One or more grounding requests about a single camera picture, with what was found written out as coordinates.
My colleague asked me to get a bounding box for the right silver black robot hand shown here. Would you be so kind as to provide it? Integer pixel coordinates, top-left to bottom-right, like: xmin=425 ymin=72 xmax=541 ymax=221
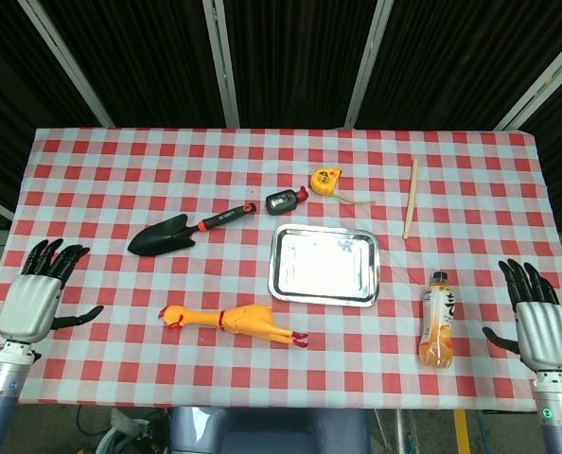
xmin=482 ymin=258 xmax=562 ymax=375

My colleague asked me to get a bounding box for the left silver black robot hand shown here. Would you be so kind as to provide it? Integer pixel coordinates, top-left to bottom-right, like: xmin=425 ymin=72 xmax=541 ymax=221
xmin=0 ymin=238 xmax=105 ymax=344

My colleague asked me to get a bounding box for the yellow rubber chicken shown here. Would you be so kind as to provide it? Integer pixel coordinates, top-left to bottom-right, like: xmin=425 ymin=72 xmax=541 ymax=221
xmin=157 ymin=304 xmax=309 ymax=350

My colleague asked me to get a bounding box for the rectangular stainless steel tray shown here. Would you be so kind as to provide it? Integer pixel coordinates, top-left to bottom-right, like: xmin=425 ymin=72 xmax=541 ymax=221
xmin=268 ymin=223 xmax=381 ymax=308

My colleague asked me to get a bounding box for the orange drink plastic bottle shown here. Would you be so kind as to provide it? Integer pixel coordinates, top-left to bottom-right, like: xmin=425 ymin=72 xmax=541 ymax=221
xmin=418 ymin=271 xmax=455 ymax=371

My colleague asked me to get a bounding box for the black garden trowel orange collar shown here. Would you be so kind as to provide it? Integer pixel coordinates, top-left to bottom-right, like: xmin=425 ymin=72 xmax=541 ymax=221
xmin=127 ymin=201 xmax=258 ymax=257

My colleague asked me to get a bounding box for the wooden stick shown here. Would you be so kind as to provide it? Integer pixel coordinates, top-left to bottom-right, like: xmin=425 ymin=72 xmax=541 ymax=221
xmin=402 ymin=159 xmax=419 ymax=241

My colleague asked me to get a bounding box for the red white checkered tablecloth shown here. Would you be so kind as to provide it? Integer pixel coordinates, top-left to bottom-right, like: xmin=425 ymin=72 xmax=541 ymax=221
xmin=0 ymin=126 xmax=562 ymax=411

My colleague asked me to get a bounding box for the yellow tape measure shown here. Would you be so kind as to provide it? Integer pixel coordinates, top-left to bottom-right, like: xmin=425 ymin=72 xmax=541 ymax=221
xmin=308 ymin=167 xmax=377 ymax=206

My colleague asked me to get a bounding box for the black ink bottle red cap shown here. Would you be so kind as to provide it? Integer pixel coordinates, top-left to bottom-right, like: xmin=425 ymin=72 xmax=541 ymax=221
xmin=265 ymin=185 xmax=310 ymax=217

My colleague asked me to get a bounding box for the blue-grey robot torso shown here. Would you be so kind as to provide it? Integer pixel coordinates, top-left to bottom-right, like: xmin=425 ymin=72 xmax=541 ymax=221
xmin=169 ymin=406 xmax=372 ymax=454

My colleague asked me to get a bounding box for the white partition frame post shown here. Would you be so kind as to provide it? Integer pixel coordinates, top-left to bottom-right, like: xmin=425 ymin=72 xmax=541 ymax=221
xmin=493 ymin=35 xmax=562 ymax=131
xmin=202 ymin=0 xmax=241 ymax=128
xmin=344 ymin=0 xmax=395 ymax=128
xmin=18 ymin=0 xmax=116 ymax=128

